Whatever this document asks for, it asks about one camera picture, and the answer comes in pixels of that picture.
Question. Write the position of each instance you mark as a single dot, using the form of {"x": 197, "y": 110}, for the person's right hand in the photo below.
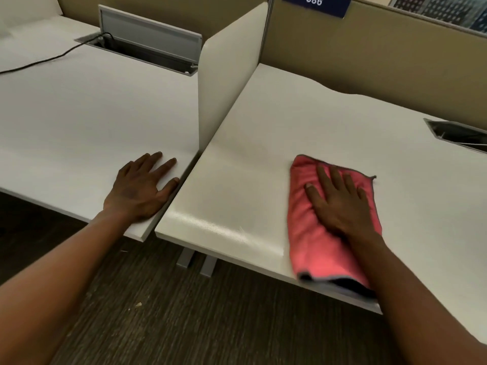
{"x": 342, "y": 212}

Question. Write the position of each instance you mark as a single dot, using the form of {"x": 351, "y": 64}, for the person's left hand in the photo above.
{"x": 133, "y": 195}

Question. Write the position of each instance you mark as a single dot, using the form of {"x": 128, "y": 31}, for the person's right middle finger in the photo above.
{"x": 336, "y": 177}

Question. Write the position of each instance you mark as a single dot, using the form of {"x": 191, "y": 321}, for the person's right thumb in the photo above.
{"x": 313, "y": 191}

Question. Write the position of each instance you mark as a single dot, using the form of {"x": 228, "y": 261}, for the person's left thumb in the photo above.
{"x": 169, "y": 186}

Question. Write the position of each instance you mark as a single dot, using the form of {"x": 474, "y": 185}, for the person's left middle finger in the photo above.
{"x": 153, "y": 159}

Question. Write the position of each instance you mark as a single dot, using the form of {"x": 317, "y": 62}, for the person's right little finger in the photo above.
{"x": 362, "y": 196}

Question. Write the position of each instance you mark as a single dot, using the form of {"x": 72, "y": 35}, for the person's left little finger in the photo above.
{"x": 124, "y": 167}

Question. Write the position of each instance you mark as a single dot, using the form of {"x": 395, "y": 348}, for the pink microfiber cloth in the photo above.
{"x": 304, "y": 231}

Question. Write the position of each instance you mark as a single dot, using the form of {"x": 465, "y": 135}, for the person's right forearm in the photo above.
{"x": 414, "y": 311}

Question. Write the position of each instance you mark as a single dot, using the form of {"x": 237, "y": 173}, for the person's left forearm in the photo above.
{"x": 49, "y": 292}

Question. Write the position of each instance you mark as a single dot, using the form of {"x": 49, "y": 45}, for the grey desk leg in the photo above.
{"x": 185, "y": 257}
{"x": 209, "y": 266}

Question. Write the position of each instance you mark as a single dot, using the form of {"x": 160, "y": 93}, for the white desk divider panel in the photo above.
{"x": 222, "y": 87}
{"x": 26, "y": 9}

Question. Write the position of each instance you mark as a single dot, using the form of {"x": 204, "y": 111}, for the beige fabric partition panel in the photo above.
{"x": 380, "y": 64}
{"x": 171, "y": 11}

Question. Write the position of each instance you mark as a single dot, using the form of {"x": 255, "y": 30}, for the blue number sign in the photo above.
{"x": 315, "y": 3}

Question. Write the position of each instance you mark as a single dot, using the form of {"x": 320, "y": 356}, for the patterned glass panel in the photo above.
{"x": 445, "y": 11}

